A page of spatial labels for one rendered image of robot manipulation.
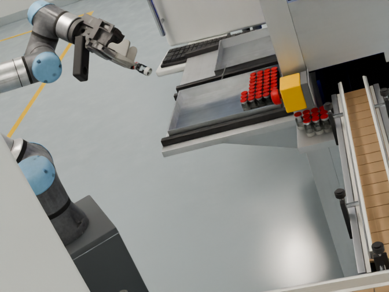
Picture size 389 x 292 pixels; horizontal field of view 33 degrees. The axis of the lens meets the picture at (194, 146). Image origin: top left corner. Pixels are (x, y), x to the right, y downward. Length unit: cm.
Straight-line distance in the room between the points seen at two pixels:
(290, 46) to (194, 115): 46
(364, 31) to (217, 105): 56
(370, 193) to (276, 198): 171
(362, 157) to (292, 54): 37
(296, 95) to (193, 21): 121
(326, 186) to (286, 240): 93
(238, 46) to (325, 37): 75
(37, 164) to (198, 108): 54
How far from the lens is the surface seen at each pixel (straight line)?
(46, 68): 171
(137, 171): 374
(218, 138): 187
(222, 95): 209
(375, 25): 171
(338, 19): 170
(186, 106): 211
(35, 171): 182
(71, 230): 188
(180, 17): 282
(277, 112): 185
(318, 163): 189
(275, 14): 168
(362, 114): 167
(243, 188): 323
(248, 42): 242
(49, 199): 183
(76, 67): 174
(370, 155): 151
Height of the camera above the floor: 176
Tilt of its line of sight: 28 degrees down
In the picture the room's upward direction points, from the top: 22 degrees counter-clockwise
